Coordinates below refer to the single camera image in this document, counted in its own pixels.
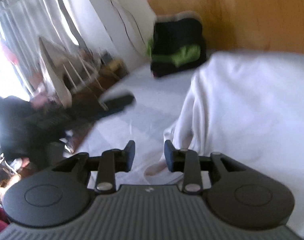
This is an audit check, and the white printed t-shirt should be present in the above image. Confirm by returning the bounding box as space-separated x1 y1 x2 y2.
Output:
164 52 304 237

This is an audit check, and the grey striped bed sheet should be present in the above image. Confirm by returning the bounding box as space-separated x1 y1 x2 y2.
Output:
64 49 218 190

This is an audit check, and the black and green folded garment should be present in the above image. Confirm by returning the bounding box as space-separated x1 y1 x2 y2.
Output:
147 11 207 78

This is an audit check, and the white curtain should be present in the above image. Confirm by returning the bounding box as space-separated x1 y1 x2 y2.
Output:
0 0 113 98

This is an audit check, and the white wire rack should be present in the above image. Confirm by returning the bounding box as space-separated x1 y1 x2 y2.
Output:
38 36 105 108

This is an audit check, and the black wall cable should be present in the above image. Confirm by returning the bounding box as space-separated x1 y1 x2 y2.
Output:
92 0 152 58

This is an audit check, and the wood pattern wall sheet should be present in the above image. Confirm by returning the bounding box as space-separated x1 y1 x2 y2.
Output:
147 0 304 54

